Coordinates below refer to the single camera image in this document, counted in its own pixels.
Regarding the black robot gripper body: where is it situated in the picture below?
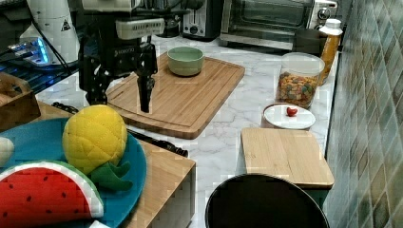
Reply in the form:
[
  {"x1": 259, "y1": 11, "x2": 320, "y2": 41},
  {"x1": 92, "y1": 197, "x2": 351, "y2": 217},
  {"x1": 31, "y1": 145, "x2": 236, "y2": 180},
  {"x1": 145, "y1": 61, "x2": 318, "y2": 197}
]
[{"x1": 78, "y1": 13, "x2": 158, "y2": 89}]

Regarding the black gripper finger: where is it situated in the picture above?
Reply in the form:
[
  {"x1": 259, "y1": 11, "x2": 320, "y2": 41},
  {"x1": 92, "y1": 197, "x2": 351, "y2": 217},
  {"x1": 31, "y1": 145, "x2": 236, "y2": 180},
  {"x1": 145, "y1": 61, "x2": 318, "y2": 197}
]
[
  {"x1": 83, "y1": 67, "x2": 112, "y2": 105},
  {"x1": 137, "y1": 75, "x2": 155, "y2": 113}
]

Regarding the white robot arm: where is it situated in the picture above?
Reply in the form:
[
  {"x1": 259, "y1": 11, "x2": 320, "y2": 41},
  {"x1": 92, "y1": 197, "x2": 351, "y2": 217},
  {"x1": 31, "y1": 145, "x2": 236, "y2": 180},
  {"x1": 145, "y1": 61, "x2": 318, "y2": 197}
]
[{"x1": 22, "y1": 0, "x2": 164, "y2": 112}]

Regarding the green ceramic bowl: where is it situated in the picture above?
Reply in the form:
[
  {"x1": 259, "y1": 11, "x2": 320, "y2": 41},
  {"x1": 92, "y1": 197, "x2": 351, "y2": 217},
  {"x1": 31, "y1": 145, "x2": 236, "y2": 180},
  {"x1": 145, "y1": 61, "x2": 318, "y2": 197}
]
[{"x1": 167, "y1": 47, "x2": 204, "y2": 77}]

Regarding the large bamboo cutting board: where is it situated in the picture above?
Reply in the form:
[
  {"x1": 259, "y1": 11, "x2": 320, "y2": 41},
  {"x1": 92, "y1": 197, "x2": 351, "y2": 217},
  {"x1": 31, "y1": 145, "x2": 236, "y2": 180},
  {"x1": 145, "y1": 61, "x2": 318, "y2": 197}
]
[{"x1": 106, "y1": 53, "x2": 245, "y2": 139}]

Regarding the yellow plush pineapple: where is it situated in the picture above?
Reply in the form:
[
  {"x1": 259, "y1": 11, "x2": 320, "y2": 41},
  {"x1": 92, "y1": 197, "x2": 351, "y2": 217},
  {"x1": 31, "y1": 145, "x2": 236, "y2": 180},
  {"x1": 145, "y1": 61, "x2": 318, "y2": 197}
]
[{"x1": 62, "y1": 104, "x2": 133, "y2": 191}]

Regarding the teal round plate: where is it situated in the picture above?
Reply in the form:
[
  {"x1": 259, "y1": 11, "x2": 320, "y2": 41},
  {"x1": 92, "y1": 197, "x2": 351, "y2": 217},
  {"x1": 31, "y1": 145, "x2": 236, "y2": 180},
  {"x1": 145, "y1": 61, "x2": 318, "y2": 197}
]
[{"x1": 0, "y1": 117, "x2": 148, "y2": 228}]

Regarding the wooden box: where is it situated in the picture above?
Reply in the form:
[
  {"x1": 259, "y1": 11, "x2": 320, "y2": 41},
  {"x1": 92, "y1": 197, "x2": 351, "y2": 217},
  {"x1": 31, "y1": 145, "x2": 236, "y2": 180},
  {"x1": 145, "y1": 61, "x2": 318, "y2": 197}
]
[{"x1": 0, "y1": 72, "x2": 41, "y2": 131}]

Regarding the black toaster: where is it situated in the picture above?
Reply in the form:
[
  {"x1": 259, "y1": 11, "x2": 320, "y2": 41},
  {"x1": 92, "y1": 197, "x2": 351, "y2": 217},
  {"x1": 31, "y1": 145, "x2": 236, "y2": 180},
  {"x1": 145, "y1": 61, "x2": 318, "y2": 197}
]
[{"x1": 182, "y1": 0, "x2": 224, "y2": 41}]

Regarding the white plush item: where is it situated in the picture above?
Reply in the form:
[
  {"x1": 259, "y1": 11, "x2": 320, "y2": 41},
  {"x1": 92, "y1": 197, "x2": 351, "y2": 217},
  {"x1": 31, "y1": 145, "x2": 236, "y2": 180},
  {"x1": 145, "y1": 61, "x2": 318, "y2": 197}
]
[{"x1": 0, "y1": 137, "x2": 14, "y2": 166}]

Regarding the plush watermelon slice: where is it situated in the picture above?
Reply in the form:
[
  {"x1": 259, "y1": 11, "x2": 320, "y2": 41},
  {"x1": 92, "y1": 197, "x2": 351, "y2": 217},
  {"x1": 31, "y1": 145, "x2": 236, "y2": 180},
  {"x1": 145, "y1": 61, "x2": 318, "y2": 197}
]
[{"x1": 0, "y1": 161, "x2": 105, "y2": 228}]

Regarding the silver toaster oven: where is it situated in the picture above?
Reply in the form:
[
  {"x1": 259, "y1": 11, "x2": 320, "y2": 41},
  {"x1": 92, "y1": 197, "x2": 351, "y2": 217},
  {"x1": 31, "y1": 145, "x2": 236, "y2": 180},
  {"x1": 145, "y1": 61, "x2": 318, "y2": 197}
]
[{"x1": 220, "y1": 0, "x2": 338, "y2": 50}]

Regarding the small red knob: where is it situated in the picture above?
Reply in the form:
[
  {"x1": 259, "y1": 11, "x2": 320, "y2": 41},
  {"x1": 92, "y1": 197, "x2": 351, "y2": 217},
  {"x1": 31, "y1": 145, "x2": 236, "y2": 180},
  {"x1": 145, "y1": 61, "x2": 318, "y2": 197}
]
[{"x1": 286, "y1": 107, "x2": 297, "y2": 117}]

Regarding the clear cereal jar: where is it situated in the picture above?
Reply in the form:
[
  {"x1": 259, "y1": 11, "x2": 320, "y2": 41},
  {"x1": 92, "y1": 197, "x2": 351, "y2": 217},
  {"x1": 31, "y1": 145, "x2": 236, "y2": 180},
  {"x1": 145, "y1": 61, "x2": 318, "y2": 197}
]
[{"x1": 276, "y1": 52, "x2": 325, "y2": 108}]

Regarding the black round pot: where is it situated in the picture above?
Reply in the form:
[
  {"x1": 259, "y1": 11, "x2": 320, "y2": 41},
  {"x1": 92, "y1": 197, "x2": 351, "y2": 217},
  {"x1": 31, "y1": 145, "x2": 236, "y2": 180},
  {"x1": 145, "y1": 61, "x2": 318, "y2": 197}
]
[{"x1": 205, "y1": 174, "x2": 330, "y2": 228}]

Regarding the small bamboo lid box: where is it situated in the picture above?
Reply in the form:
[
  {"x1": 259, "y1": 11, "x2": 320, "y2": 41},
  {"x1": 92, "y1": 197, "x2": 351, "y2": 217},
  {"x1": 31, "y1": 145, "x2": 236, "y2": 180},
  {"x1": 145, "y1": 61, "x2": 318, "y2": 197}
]
[{"x1": 236, "y1": 127, "x2": 335, "y2": 208}]

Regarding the orange juice bottle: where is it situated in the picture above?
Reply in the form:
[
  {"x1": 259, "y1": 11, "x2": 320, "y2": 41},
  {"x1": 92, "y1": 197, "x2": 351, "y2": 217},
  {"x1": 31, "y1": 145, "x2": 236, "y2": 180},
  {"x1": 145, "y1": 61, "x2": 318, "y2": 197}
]
[{"x1": 318, "y1": 18, "x2": 342, "y2": 86}]

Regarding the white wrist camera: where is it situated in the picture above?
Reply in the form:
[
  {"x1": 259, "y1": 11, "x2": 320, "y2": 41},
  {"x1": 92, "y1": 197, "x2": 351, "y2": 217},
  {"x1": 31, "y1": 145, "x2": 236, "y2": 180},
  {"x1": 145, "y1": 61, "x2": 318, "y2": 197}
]
[{"x1": 115, "y1": 18, "x2": 164, "y2": 40}]

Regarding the black drawer handle bar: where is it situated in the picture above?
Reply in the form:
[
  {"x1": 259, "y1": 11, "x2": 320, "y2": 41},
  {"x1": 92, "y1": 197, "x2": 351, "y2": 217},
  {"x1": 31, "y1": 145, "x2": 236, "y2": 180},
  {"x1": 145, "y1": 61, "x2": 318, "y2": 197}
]
[{"x1": 52, "y1": 102, "x2": 188, "y2": 158}]

